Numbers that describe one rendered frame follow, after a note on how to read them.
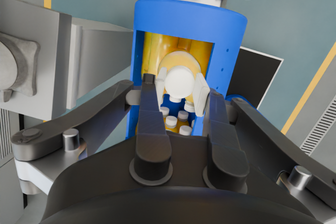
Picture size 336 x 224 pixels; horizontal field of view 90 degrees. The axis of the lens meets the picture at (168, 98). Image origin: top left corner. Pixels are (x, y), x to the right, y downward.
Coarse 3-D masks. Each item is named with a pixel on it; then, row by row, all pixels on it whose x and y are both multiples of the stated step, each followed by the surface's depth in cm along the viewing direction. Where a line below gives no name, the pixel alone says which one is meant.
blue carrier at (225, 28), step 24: (144, 0) 35; (168, 0) 32; (144, 24) 36; (168, 24) 33; (192, 24) 32; (216, 24) 32; (240, 24) 36; (216, 48) 34; (216, 72) 37; (168, 96) 67
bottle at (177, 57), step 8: (176, 48) 35; (168, 56) 26; (176, 56) 25; (184, 56) 25; (192, 56) 26; (160, 64) 26; (168, 64) 24; (176, 64) 24; (184, 64) 24; (192, 64) 24; (192, 72) 23; (200, 72) 27
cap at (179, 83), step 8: (168, 72) 22; (176, 72) 21; (184, 72) 21; (168, 80) 21; (176, 80) 21; (184, 80) 21; (192, 80) 21; (168, 88) 22; (176, 88) 22; (184, 88) 21; (192, 88) 21; (176, 96) 22; (184, 96) 22
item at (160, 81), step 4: (164, 68) 21; (160, 72) 18; (164, 72) 19; (160, 76) 17; (164, 76) 17; (156, 80) 15; (160, 80) 15; (164, 80) 19; (156, 84) 15; (160, 84) 15; (156, 88) 16; (160, 88) 16; (156, 92) 16; (160, 92) 16; (160, 96) 16; (160, 100) 16
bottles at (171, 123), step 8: (144, 32) 49; (144, 40) 49; (184, 40) 45; (144, 48) 50; (184, 48) 46; (144, 56) 50; (144, 64) 51; (144, 72) 52; (168, 112) 64; (184, 112) 64; (168, 120) 56; (176, 120) 57; (184, 120) 63; (192, 120) 59; (136, 128) 60; (168, 128) 57; (176, 128) 59
